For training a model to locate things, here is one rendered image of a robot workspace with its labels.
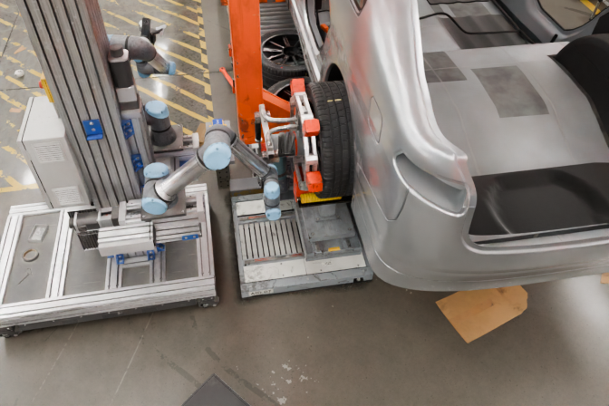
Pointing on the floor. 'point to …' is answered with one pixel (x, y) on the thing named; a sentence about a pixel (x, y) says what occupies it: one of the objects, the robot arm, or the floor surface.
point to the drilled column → (223, 178)
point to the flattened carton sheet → (482, 309)
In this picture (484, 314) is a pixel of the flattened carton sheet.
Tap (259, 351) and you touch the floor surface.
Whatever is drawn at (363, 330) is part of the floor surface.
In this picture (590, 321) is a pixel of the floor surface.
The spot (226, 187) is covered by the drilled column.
